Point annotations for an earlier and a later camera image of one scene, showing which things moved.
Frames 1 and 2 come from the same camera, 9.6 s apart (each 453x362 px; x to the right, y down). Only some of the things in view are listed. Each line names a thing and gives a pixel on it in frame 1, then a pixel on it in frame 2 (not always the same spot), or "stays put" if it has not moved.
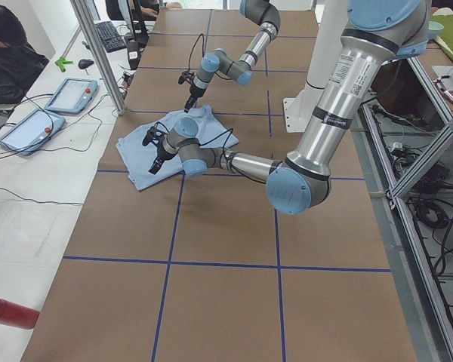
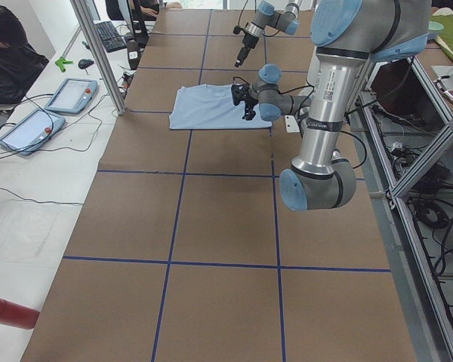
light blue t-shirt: [138, 157] to [211, 106]
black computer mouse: [84, 63] stays put
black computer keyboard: [110, 37] stays put
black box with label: [133, 53] stays put
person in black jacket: [11, 64] stays put
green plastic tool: [61, 62] stays put
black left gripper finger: [157, 164] to [247, 111]
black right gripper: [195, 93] to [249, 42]
